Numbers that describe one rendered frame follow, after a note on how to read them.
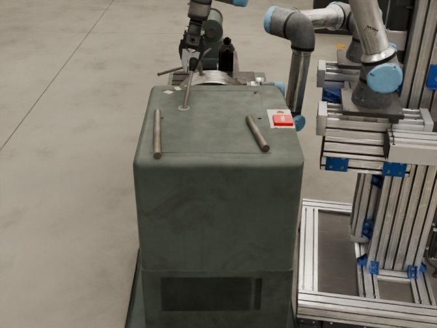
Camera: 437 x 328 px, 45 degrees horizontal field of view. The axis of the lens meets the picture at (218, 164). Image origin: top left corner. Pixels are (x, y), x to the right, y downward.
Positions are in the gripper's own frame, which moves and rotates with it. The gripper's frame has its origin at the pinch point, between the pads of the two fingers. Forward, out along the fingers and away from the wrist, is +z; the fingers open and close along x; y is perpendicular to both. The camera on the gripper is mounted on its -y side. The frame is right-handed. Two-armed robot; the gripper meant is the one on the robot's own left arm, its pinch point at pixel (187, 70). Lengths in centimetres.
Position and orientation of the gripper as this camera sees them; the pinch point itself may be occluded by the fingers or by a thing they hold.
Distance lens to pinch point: 194.5
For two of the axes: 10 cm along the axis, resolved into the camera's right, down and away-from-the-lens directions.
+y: -0.1, -5.1, 8.6
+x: -9.8, -1.7, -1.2
